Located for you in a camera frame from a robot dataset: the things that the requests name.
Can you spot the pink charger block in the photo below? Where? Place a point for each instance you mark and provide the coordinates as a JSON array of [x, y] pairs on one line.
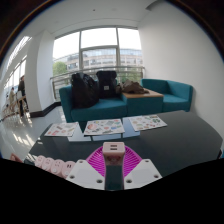
[[113, 154]]

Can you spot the sticker sheet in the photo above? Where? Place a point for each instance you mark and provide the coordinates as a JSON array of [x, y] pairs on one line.
[[104, 127], [146, 122], [61, 129]]

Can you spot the black backpack with label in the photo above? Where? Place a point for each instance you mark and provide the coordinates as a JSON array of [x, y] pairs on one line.
[[106, 83]]

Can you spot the brown jacket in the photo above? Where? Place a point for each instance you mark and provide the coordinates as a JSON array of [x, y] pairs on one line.
[[131, 87]]

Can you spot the wooden sofa side table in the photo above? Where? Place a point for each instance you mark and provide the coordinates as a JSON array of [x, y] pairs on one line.
[[146, 94]]

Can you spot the metal window railing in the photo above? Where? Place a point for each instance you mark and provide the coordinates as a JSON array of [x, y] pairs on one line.
[[63, 75]]

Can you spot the large black backpack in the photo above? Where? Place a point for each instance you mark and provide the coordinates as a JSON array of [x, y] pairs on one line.
[[84, 91]]

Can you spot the pink power strip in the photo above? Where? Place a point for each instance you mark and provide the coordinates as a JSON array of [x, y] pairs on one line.
[[55, 166]]

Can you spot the teal sectional sofa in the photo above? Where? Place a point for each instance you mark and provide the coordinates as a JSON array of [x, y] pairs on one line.
[[100, 109]]

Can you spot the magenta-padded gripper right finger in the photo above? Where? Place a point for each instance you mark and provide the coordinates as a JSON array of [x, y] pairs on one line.
[[143, 173]]

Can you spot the person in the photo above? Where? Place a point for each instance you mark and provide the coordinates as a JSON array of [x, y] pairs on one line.
[[12, 96], [22, 91]]

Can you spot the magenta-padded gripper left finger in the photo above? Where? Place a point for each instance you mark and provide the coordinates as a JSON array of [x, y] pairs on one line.
[[85, 175]]

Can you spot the group of wooden chairs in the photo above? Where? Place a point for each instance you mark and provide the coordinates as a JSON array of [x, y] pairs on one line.
[[6, 111]]

